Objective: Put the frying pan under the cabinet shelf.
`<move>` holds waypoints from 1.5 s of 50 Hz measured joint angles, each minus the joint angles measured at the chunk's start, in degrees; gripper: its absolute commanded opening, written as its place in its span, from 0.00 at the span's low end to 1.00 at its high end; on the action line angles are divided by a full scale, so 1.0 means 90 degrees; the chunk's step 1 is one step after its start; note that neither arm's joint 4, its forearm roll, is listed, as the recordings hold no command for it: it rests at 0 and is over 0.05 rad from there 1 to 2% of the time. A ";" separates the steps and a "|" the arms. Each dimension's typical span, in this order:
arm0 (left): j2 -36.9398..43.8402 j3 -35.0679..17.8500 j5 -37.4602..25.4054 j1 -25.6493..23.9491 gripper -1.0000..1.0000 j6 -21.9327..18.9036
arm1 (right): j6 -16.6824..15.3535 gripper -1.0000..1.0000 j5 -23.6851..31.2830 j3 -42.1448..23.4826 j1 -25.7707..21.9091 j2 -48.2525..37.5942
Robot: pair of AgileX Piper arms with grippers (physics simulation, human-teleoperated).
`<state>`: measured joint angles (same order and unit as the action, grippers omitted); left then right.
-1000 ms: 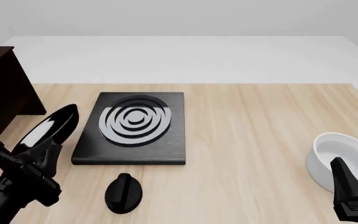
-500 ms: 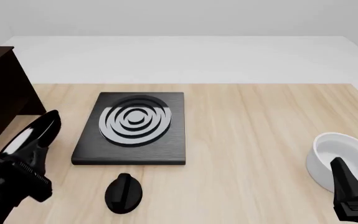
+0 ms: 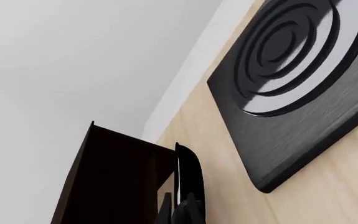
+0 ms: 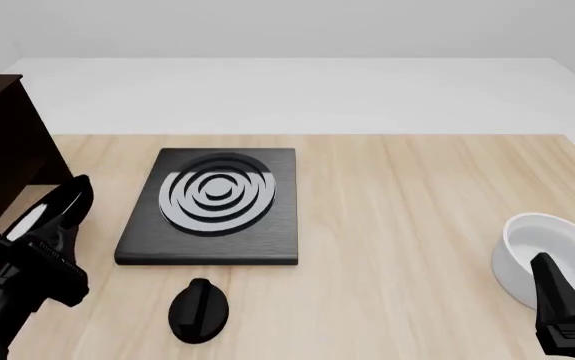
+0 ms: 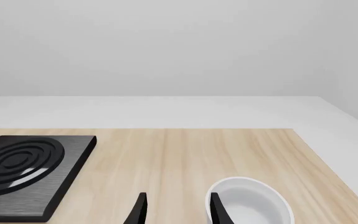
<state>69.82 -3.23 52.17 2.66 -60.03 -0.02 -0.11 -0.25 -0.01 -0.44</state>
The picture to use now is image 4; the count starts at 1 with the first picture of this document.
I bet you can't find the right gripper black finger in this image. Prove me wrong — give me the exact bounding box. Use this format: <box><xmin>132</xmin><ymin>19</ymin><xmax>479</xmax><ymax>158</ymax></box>
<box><xmin>530</xmin><ymin>252</ymin><xmax>575</xmax><ymax>328</ymax></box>

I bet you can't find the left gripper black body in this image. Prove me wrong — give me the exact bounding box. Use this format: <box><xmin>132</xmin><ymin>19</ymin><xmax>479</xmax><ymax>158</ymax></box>
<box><xmin>10</xmin><ymin>239</ymin><xmax>91</xmax><ymax>308</ymax></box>

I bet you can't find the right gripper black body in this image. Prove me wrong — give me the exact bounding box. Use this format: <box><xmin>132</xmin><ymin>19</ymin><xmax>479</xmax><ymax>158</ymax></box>
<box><xmin>535</xmin><ymin>317</ymin><xmax>575</xmax><ymax>356</ymax></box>

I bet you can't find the dark brown wooden cabinet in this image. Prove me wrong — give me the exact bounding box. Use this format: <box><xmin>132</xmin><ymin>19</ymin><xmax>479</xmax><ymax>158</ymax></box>
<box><xmin>0</xmin><ymin>73</ymin><xmax>75</xmax><ymax>257</ymax></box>

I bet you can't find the white round bowl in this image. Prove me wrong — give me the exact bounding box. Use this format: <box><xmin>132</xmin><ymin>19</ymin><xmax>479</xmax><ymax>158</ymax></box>
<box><xmin>491</xmin><ymin>211</ymin><xmax>575</xmax><ymax>311</ymax></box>

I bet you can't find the round black stove knob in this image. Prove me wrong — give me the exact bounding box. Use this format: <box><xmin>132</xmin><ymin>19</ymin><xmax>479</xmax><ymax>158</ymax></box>
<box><xmin>167</xmin><ymin>277</ymin><xmax>231</xmax><ymax>345</ymax></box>

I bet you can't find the flat black stove plate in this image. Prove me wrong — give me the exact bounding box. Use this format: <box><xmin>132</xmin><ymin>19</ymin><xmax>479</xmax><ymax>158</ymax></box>
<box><xmin>114</xmin><ymin>147</ymin><xmax>301</xmax><ymax>269</ymax></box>

